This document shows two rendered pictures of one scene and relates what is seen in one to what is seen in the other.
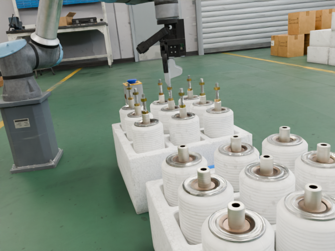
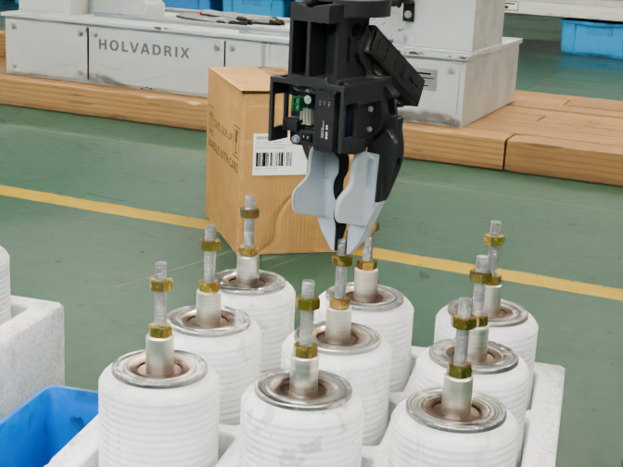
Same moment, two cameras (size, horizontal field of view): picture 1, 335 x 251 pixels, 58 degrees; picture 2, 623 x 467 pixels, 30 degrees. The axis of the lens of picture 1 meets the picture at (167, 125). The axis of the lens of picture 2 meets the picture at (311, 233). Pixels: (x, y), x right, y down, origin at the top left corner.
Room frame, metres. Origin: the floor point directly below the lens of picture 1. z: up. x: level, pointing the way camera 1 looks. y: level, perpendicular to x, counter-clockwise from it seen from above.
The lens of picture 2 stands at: (1.45, -0.86, 0.61)
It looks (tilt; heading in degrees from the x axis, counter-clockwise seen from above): 16 degrees down; 119
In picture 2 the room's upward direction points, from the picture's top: 3 degrees clockwise
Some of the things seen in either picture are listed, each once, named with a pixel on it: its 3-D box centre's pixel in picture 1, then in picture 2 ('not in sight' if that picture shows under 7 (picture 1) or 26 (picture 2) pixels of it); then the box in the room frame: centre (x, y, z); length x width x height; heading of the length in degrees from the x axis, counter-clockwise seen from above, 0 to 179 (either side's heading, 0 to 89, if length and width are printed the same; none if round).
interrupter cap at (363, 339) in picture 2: (171, 108); (337, 338); (1.02, -0.02, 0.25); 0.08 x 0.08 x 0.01
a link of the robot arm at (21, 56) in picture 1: (15, 57); not in sight; (1.28, 0.59, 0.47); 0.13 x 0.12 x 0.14; 146
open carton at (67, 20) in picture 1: (63, 20); not in sight; (5.70, 1.64, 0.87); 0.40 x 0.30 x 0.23; 82
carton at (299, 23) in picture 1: (301, 22); not in sight; (4.50, -2.04, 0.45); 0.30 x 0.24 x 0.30; 7
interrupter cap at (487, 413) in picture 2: (190, 97); (455, 410); (1.16, -0.10, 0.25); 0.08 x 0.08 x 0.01
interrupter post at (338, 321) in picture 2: (171, 105); (337, 324); (1.02, -0.02, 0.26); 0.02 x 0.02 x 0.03
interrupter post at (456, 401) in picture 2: (190, 94); (457, 395); (1.16, -0.10, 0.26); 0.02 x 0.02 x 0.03
